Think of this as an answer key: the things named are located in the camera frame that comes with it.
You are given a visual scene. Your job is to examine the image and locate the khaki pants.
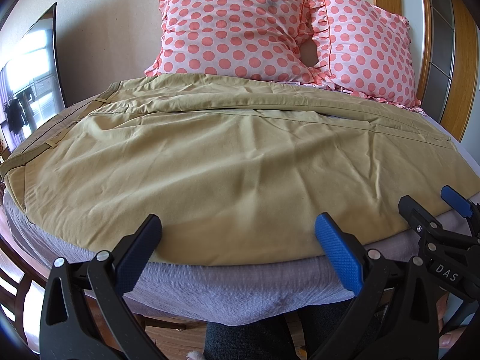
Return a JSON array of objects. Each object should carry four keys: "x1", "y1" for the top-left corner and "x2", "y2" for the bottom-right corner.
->
[{"x1": 0, "y1": 73, "x2": 480, "y2": 267}]

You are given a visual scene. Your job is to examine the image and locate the person's right hand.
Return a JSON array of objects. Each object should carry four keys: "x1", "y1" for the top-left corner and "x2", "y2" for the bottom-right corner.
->
[{"x1": 436, "y1": 292, "x2": 479, "y2": 350}]

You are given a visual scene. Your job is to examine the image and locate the wooden wardrobe door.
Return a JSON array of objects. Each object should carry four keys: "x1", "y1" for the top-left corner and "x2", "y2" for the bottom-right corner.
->
[{"x1": 422, "y1": 0, "x2": 479, "y2": 141}]

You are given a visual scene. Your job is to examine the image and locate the lavender bed sheet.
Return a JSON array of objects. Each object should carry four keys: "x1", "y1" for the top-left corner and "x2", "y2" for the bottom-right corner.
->
[{"x1": 1, "y1": 78, "x2": 480, "y2": 327}]

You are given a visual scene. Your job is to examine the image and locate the right polka dot pillow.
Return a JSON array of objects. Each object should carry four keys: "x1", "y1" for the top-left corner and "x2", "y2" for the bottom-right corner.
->
[{"x1": 306, "y1": 0, "x2": 421, "y2": 109}]

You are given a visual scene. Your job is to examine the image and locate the polka dot pillow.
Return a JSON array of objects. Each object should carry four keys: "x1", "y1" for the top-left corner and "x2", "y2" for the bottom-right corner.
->
[
  {"x1": 145, "y1": 0, "x2": 314, "y2": 84},
  {"x1": 306, "y1": 0, "x2": 421, "y2": 109}
]

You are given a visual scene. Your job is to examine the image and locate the wooden headboard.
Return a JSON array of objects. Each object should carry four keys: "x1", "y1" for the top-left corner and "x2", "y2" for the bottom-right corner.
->
[{"x1": 370, "y1": 0, "x2": 435, "y2": 103}]

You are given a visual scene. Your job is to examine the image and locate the left polka dot pillow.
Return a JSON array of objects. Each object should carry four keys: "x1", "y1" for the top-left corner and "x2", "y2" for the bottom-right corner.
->
[{"x1": 145, "y1": 0, "x2": 314, "y2": 84}]

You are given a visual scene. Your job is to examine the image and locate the wall mounted television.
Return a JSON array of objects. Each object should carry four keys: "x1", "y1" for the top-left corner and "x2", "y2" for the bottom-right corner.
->
[{"x1": 1, "y1": 3, "x2": 65, "y2": 151}]

